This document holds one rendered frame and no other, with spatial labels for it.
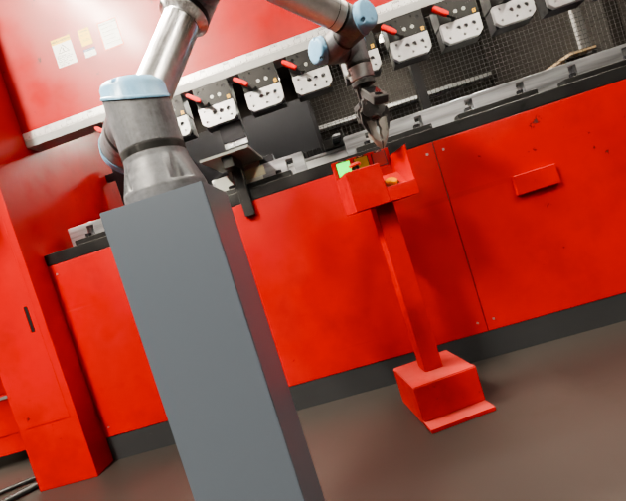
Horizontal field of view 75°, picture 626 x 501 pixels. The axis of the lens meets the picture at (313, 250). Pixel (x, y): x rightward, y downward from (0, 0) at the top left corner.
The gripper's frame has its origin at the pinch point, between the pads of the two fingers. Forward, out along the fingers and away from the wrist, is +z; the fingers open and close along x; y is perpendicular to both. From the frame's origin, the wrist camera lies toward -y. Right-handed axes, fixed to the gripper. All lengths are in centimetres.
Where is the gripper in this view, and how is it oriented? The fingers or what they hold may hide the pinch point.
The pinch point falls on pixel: (382, 143)
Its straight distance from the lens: 131.9
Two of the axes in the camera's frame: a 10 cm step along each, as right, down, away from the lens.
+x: -9.5, 3.0, -1.1
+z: 2.9, 9.5, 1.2
